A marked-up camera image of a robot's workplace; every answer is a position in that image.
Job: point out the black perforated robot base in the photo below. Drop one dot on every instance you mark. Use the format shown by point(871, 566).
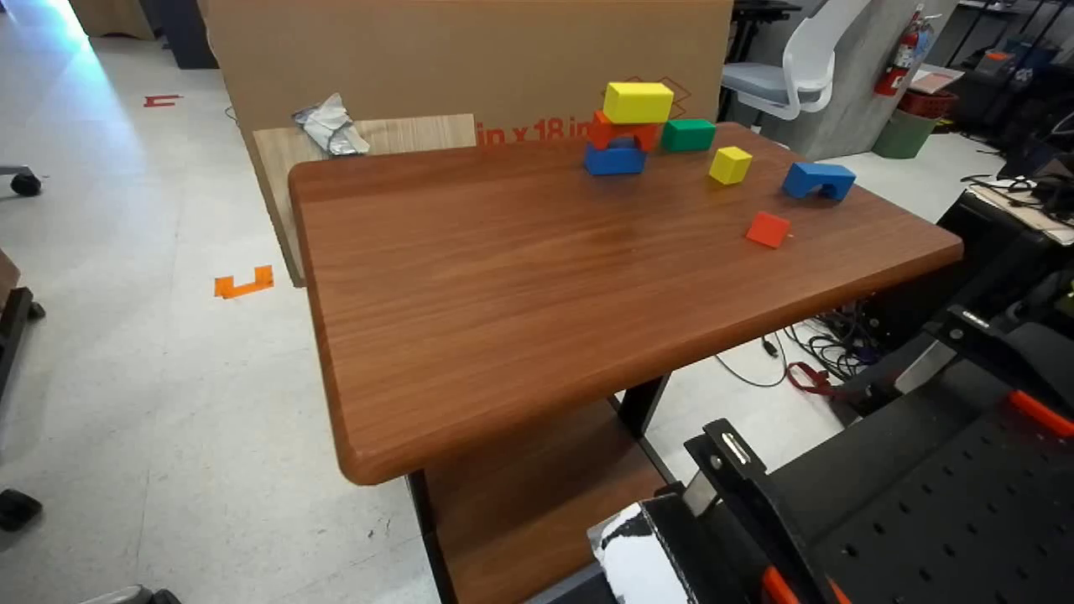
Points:
point(957, 490)

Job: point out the red fire extinguisher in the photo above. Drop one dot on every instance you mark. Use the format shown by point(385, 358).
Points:
point(910, 50)

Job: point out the blue arch block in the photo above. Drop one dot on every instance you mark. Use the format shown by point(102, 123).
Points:
point(806, 178)

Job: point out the crumpled white cloth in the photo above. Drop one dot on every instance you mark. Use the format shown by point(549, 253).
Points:
point(330, 130)

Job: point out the blue block under stack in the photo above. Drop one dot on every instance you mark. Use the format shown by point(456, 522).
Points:
point(614, 163)

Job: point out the green bin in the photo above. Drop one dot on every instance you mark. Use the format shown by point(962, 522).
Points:
point(905, 137)

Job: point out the red arch block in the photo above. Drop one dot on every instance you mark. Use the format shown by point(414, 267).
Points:
point(601, 133)

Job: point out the small red block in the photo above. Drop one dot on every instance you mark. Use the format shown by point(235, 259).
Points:
point(771, 229)

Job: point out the green block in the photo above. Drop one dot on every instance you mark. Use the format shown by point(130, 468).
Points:
point(687, 137)

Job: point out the large cardboard box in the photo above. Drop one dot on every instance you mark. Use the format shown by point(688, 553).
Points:
point(517, 69)

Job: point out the small yellow cube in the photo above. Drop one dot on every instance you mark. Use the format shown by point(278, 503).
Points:
point(729, 167)

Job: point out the light wooden board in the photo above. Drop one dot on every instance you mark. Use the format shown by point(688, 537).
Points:
point(278, 150)

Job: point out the yellow rectangular block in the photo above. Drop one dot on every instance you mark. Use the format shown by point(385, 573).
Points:
point(637, 103)

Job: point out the black chair caster base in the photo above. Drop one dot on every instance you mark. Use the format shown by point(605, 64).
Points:
point(21, 178)

